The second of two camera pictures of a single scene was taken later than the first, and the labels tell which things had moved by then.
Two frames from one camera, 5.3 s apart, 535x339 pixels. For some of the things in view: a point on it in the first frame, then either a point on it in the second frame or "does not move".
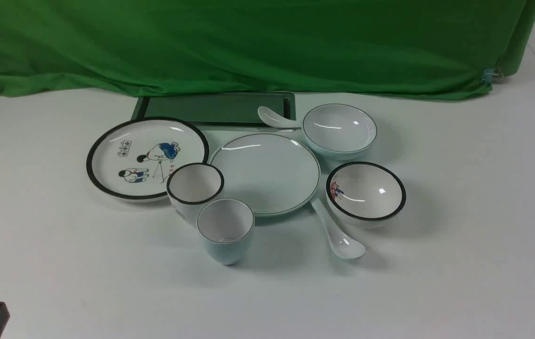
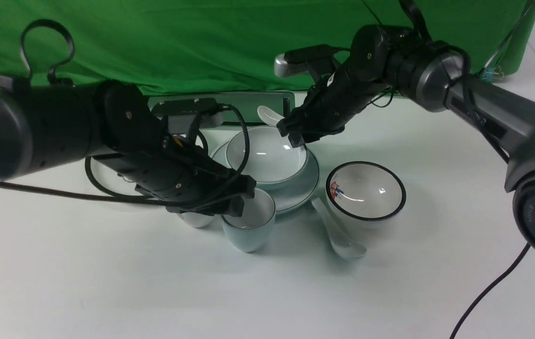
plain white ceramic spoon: (341, 246) does not move
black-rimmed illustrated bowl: (364, 195) does not move
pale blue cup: (224, 225) to (250, 232)
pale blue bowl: (337, 132) to (273, 163)
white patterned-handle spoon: (272, 118) does not move
